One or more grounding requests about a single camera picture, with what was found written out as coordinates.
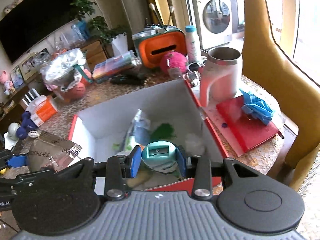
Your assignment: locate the black flat television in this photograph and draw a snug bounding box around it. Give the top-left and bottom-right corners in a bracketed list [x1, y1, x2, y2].
[1, 0, 75, 63]

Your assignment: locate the yellow giraffe plush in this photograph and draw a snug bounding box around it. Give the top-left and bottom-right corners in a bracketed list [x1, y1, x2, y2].
[242, 0, 319, 191]

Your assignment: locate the red cardboard box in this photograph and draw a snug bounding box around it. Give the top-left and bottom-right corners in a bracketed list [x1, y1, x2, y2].
[68, 79, 230, 193]

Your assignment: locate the red notebook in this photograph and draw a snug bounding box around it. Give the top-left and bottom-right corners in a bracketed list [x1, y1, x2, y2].
[216, 96, 279, 153]

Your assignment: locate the black remote control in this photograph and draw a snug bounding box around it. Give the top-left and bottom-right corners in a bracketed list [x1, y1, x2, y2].
[110, 74, 146, 86]

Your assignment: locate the orange tissue pack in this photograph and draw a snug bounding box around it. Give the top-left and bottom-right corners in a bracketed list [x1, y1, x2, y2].
[25, 95, 58, 127]

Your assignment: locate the white green wipes packet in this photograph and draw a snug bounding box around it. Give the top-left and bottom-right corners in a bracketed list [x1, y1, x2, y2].
[112, 109, 151, 153]

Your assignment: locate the potted green plant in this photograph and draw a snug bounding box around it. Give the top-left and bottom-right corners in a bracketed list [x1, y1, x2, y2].
[71, 0, 127, 46]

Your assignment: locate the blue dumbbell right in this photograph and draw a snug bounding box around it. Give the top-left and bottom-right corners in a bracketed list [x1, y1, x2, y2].
[24, 119, 39, 133]

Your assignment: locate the blue crumpled plastic bag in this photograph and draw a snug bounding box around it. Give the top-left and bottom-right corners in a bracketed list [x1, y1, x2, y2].
[240, 89, 274, 126]

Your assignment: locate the silver foil snack bag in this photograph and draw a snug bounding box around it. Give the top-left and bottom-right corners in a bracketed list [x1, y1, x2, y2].
[27, 131, 82, 172]

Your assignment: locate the pink steel mug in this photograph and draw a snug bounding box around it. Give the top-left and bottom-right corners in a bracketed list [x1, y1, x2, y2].
[200, 47, 243, 107]

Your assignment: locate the washing machine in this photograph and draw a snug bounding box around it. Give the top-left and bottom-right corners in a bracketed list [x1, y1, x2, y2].
[192, 0, 233, 49]

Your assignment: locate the pink fuzzy plush ball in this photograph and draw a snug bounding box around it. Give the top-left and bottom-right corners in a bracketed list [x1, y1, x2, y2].
[159, 51, 188, 74]

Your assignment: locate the beige oval stone soap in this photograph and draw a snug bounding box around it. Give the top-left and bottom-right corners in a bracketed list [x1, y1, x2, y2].
[126, 170, 152, 189]

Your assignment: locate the orange green storage box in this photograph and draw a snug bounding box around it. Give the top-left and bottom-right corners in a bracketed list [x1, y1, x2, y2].
[132, 24, 187, 69]

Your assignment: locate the pink teddy bear figure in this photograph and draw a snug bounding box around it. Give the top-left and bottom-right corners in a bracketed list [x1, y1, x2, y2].
[0, 70, 15, 96]

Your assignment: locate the framed photo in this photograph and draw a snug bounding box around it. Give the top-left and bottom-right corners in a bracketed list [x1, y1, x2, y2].
[19, 53, 37, 81]

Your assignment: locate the colourful bead organizer box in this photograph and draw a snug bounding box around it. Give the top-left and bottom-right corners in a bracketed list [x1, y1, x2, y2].
[92, 50, 135, 83]

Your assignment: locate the white wifi router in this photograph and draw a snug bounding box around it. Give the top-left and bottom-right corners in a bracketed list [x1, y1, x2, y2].
[20, 88, 40, 109]

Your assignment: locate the clear plastic bag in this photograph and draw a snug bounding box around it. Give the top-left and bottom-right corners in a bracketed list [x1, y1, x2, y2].
[185, 133, 206, 155]

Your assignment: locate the white bottle teal cap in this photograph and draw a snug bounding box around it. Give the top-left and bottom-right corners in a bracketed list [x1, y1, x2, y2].
[185, 25, 201, 63]

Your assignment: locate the white tower air conditioner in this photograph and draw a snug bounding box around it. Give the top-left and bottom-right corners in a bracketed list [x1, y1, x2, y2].
[121, 0, 150, 34]

